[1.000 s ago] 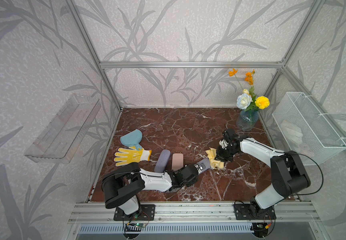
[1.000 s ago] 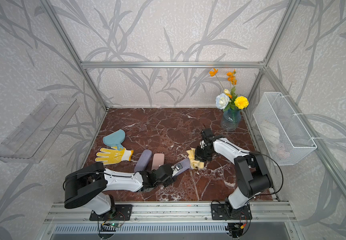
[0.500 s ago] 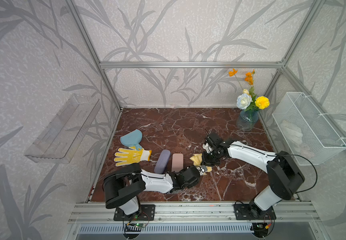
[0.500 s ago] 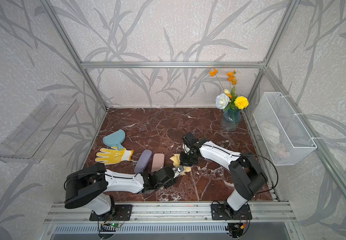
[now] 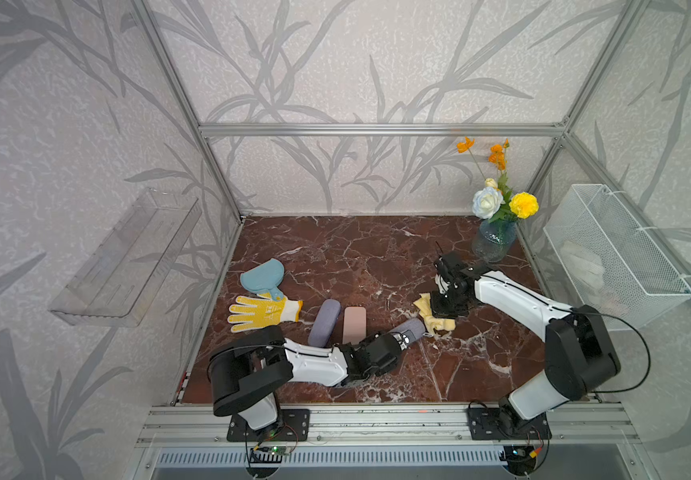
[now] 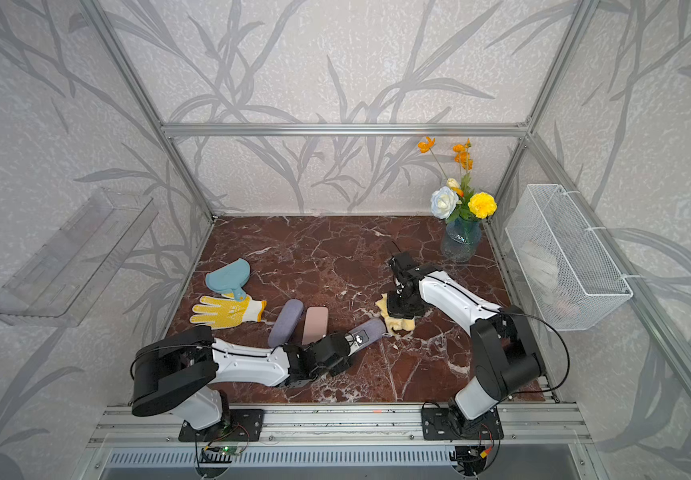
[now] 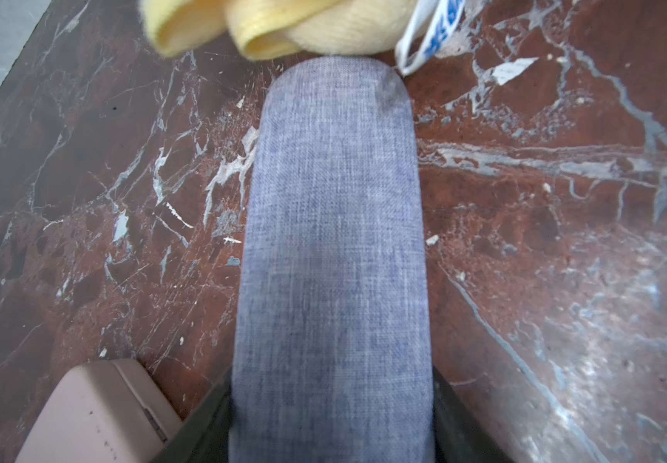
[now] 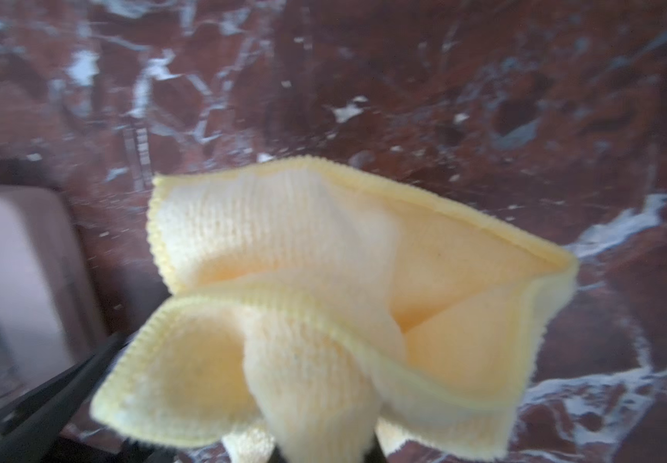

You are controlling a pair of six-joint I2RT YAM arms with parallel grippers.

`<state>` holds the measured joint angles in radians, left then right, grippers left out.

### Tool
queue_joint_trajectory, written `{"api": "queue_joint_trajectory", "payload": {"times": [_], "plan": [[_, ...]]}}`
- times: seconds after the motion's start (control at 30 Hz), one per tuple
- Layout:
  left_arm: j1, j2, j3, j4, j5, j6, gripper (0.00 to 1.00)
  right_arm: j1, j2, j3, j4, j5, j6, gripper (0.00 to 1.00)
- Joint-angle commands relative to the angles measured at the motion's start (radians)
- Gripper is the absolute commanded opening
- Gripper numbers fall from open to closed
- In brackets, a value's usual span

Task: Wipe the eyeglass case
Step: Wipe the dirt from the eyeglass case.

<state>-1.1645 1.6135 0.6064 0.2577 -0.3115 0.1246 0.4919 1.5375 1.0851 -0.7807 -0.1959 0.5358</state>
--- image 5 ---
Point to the clear acrylic wall shelf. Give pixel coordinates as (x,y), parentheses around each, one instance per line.
(118,284)

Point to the white items in basket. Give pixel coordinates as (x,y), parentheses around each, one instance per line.
(583,265)

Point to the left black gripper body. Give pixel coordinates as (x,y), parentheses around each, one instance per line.
(373,373)

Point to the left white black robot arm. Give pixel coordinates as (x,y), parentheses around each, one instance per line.
(246,374)

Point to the blue-grey fabric eyeglass case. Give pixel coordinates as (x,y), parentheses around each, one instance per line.
(325,323)

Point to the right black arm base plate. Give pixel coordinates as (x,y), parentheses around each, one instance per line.
(483,423)

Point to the pink eyeglass case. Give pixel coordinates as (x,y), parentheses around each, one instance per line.
(355,324)

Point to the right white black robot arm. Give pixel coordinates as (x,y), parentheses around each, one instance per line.
(579,353)

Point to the yellow white work glove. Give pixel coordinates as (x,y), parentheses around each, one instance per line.
(258,312)

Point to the artificial flower bouquet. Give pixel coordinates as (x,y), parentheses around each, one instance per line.
(497,201)

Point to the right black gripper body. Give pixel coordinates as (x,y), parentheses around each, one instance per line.
(444,305)

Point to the white wire mesh basket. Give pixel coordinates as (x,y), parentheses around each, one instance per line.
(641,283)

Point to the aluminium front rail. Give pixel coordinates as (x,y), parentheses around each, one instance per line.
(391,424)

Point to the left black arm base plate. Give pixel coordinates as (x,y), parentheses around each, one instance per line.
(292,426)

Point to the yellow microfiber cloth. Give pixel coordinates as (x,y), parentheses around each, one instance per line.
(434,325)

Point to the glass flower vase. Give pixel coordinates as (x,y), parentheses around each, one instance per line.
(494,240)

